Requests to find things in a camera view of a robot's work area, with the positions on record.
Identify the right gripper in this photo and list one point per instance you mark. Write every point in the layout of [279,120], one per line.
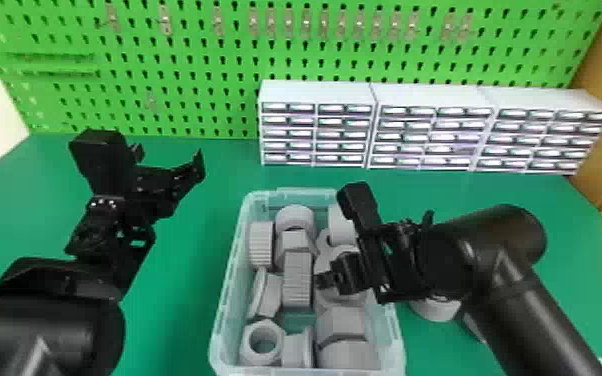
[393,262]

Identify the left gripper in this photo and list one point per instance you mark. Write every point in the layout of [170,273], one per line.
[151,191]

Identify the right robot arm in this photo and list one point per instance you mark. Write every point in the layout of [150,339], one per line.
[500,273]

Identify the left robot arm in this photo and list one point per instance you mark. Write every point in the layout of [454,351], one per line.
[44,315]

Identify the clear bin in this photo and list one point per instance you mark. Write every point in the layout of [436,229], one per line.
[227,315]

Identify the grey nut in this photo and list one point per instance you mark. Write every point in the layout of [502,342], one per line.
[261,344]
[265,296]
[293,244]
[340,326]

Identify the white drawer cabinet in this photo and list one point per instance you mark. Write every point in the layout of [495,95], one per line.
[314,123]
[542,136]
[427,131]

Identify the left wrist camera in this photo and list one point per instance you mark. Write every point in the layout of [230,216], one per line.
[99,157]

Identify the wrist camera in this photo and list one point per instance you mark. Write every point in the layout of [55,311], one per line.
[360,207]
[99,157]

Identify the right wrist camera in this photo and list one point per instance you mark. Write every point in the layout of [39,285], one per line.
[360,207]

